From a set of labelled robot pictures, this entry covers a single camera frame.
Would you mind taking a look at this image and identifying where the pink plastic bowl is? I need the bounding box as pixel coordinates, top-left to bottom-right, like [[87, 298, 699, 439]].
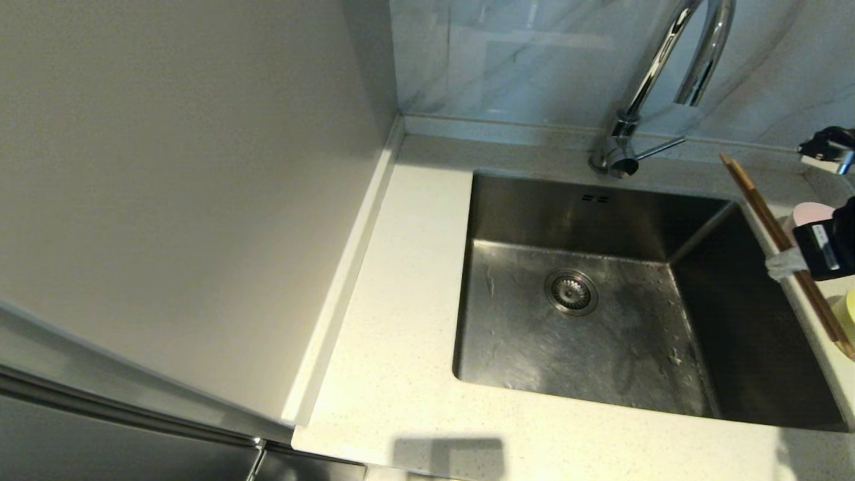
[[792, 202, 837, 232]]

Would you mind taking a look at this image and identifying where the yellow-green plastic bowl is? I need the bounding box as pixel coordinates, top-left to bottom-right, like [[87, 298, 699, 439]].
[[830, 289, 855, 348]]

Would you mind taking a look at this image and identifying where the brown wooden chopstick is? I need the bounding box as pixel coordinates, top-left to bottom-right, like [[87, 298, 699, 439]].
[[723, 159, 855, 363], [719, 154, 855, 353]]

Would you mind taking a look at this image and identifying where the chrome gooseneck kitchen faucet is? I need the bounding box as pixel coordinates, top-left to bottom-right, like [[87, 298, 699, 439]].
[[588, 0, 737, 178]]

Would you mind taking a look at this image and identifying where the stainless steel sink basin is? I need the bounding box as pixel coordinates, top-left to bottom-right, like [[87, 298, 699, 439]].
[[452, 170, 850, 432]]

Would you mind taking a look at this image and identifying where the round metal drain strainer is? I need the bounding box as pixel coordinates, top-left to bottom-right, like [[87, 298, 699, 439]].
[[544, 269, 599, 316]]

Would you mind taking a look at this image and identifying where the white countertop upstand strip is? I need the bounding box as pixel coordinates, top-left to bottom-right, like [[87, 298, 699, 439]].
[[281, 115, 406, 428]]

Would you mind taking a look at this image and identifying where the beige tall cabinet side panel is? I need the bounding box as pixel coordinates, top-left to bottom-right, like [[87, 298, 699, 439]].
[[0, 0, 401, 425]]

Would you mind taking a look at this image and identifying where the silver cabinet trim strip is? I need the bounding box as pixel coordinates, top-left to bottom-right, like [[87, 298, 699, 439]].
[[0, 361, 263, 448]]

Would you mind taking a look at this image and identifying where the glossy grey lower cabinet door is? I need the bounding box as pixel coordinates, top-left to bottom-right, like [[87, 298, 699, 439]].
[[0, 381, 367, 481]]

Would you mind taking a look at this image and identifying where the grey tall cabinet door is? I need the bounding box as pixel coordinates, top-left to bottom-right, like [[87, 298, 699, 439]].
[[0, 286, 298, 443]]

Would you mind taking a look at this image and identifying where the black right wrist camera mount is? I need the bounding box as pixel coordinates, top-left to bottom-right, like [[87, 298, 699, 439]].
[[798, 126, 855, 176]]

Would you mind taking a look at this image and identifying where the small chrome cabinet handle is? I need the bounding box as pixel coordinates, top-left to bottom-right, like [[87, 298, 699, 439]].
[[244, 436, 268, 481]]

